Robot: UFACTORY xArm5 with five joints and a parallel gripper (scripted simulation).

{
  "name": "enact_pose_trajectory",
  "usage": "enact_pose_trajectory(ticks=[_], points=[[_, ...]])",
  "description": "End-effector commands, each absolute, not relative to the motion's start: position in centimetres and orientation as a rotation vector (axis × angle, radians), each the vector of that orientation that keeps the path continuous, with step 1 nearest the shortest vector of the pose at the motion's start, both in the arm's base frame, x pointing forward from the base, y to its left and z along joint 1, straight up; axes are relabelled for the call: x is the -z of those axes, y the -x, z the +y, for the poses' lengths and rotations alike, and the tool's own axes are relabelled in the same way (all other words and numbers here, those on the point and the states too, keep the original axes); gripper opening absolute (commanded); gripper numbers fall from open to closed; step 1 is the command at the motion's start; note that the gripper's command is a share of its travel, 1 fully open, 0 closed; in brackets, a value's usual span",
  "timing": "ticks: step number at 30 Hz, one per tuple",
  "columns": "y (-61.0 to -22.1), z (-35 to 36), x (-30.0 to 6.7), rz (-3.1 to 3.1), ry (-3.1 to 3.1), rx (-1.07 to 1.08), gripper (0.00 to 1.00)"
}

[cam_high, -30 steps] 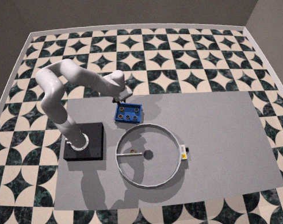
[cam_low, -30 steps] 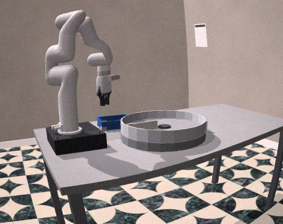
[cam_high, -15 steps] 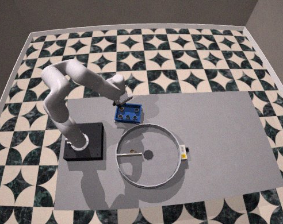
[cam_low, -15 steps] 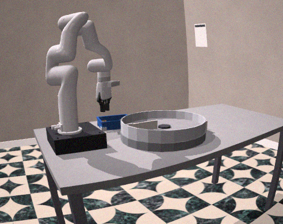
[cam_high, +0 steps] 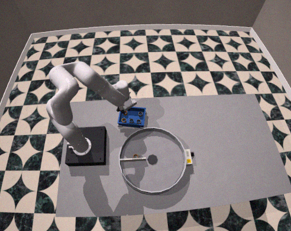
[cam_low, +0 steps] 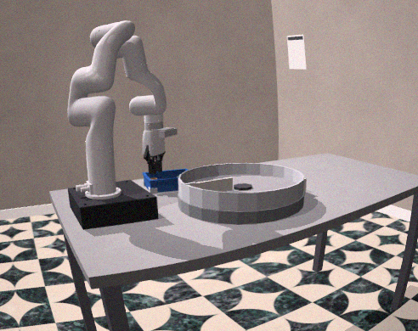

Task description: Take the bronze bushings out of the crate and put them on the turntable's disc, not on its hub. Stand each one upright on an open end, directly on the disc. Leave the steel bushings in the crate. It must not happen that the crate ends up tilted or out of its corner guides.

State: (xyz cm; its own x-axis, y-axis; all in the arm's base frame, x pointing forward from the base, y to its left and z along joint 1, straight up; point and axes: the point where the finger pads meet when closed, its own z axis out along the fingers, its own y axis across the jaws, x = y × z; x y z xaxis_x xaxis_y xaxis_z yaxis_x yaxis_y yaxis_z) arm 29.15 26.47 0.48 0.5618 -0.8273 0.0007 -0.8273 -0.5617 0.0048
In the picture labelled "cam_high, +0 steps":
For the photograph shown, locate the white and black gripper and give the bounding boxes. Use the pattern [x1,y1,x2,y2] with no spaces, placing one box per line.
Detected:
[117,104,125,114]

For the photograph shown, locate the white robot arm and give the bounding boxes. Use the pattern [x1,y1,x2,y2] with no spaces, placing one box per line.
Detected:
[46,62,137,156]

